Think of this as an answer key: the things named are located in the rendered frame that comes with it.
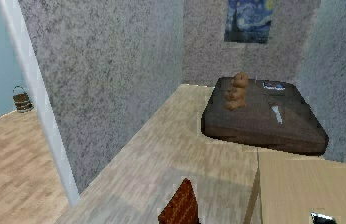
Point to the light wooden desk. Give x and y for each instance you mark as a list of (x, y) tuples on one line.
[(311, 190)]

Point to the blue and white book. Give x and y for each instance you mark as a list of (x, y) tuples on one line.
[(273, 85)]

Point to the brown teddy bear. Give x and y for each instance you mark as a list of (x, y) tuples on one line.
[(236, 92)]

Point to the red brick-patterned block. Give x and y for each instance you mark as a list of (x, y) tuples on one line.
[(180, 206)]

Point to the blue starry night painting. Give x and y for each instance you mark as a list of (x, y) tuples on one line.
[(248, 20)]

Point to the black and white small object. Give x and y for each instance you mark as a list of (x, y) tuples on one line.
[(322, 218)]

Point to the grey pen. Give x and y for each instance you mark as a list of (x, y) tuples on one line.
[(276, 113)]

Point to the brown wooden bucket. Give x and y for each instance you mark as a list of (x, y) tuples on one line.
[(22, 100)]

